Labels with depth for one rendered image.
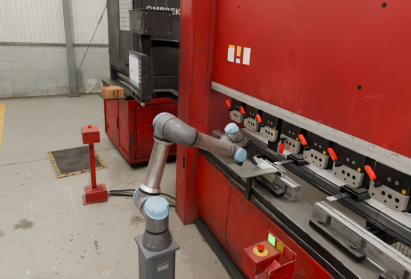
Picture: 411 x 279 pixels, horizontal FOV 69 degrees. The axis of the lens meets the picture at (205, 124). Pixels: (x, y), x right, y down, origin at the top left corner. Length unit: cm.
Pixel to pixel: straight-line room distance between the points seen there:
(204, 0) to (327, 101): 135
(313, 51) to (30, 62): 736
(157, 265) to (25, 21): 723
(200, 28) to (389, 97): 156
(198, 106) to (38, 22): 619
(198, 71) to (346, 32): 134
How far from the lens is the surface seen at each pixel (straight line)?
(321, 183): 206
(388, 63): 139
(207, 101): 260
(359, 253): 162
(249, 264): 164
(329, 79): 157
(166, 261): 166
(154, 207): 151
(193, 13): 247
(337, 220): 168
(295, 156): 212
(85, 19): 839
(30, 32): 828
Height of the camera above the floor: 183
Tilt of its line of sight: 18 degrees down
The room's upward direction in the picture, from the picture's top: 3 degrees clockwise
